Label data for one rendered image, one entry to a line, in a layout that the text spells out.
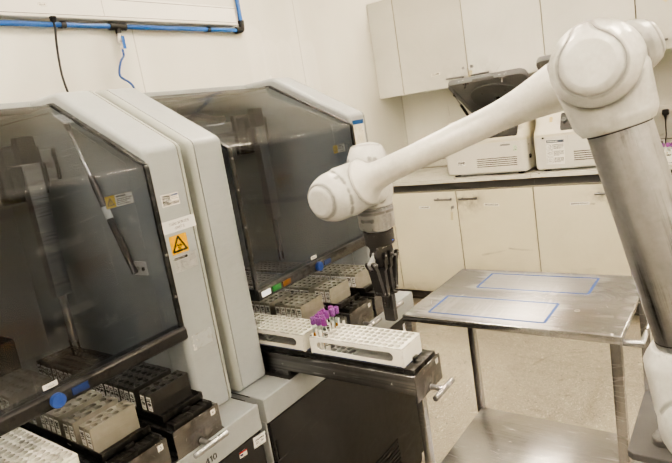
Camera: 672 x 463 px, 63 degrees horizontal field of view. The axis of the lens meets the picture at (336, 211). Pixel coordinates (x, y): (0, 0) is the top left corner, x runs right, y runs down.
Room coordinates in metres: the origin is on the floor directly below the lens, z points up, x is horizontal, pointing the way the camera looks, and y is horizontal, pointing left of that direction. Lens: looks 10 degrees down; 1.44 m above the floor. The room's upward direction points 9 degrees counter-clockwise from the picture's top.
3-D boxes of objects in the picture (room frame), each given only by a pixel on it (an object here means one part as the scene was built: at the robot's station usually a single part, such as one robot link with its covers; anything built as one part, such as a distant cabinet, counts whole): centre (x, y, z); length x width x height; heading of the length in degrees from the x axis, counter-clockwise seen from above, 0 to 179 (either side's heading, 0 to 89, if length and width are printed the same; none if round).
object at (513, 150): (3.77, -1.19, 1.22); 0.62 x 0.56 x 0.64; 141
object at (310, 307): (1.69, 0.13, 0.85); 0.12 x 0.02 x 0.06; 143
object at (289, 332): (1.58, 0.23, 0.83); 0.30 x 0.10 x 0.06; 52
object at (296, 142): (1.90, 0.27, 1.28); 0.61 x 0.51 x 0.63; 142
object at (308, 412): (2.02, 0.43, 0.81); 1.06 x 0.84 x 1.62; 52
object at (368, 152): (1.31, -0.09, 1.29); 0.13 x 0.11 x 0.16; 148
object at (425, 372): (1.47, 0.09, 0.78); 0.73 x 0.14 x 0.09; 52
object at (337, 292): (1.81, 0.04, 0.85); 0.12 x 0.02 x 0.06; 142
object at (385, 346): (1.39, -0.02, 0.83); 0.30 x 0.10 x 0.06; 52
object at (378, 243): (1.33, -0.09, 1.11); 0.08 x 0.07 x 0.09; 142
